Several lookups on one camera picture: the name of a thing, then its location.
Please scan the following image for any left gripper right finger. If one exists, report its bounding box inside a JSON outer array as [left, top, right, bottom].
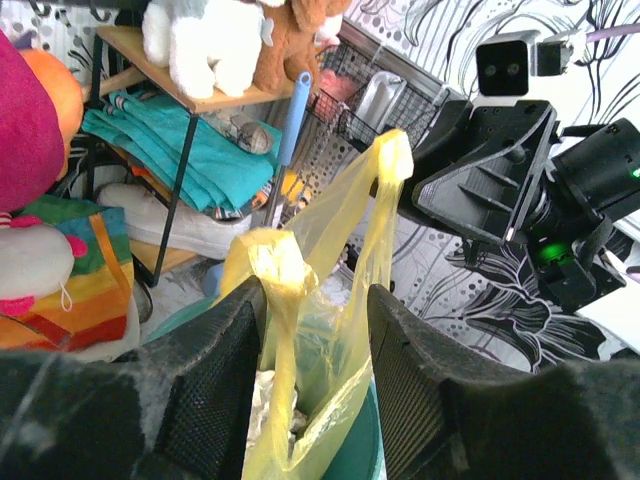
[[367, 285, 639, 479]]

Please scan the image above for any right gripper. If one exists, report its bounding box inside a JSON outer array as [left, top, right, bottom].
[[398, 100, 556, 245]]

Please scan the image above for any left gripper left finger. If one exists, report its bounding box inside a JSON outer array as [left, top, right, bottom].
[[1, 278, 266, 479]]

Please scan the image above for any teal trash bin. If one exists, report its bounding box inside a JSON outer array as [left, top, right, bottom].
[[142, 297, 387, 480]]

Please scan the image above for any yellow trash bag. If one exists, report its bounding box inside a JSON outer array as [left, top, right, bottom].
[[220, 129, 413, 479]]

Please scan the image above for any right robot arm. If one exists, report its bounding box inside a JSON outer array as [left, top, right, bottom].
[[398, 100, 639, 311]]

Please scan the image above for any crumpled white paper trash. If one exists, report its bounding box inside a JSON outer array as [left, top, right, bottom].
[[247, 369, 311, 446]]

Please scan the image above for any magenta fabric bag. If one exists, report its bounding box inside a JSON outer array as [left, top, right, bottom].
[[1, 35, 65, 212]]

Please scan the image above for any silver foil pouch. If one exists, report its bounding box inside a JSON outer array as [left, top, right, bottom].
[[356, 71, 407, 133]]

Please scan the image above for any rainbow striped cloth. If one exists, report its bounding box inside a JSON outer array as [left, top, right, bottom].
[[1, 195, 135, 352]]

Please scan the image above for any blue floor sweeper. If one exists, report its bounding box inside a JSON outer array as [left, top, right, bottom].
[[204, 71, 314, 296]]

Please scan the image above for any white pink plush doll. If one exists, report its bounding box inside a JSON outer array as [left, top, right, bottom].
[[1, 212, 88, 317]]

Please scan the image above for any brown teddy bear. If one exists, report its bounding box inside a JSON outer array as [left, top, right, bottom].
[[253, 0, 351, 94]]

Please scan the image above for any teal folded cloth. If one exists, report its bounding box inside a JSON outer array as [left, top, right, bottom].
[[82, 90, 281, 211]]

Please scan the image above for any white plush dog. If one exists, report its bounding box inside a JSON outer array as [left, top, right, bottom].
[[142, 0, 265, 99]]

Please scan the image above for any orange plush toy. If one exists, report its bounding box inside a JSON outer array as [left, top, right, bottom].
[[19, 49, 84, 180]]

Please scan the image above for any black metal shelf rack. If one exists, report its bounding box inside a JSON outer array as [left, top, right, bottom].
[[82, 26, 294, 287]]

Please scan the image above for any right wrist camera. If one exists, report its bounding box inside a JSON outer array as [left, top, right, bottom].
[[475, 30, 587, 100]]

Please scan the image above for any black wire basket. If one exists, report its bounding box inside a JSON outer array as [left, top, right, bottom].
[[308, 41, 450, 150]]

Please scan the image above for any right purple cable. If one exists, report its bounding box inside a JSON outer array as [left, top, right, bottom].
[[582, 23, 640, 46]]

